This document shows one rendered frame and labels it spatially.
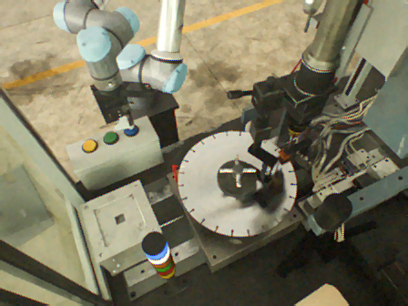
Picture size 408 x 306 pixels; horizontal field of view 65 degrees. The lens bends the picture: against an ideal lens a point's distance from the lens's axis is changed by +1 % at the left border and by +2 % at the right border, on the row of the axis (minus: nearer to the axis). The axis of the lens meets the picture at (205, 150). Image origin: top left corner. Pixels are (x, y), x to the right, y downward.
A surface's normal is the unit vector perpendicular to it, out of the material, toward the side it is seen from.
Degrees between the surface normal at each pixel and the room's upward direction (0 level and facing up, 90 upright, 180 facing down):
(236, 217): 0
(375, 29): 90
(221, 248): 0
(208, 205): 0
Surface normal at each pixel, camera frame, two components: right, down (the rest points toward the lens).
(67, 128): -0.02, -0.55
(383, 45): -0.90, 0.38
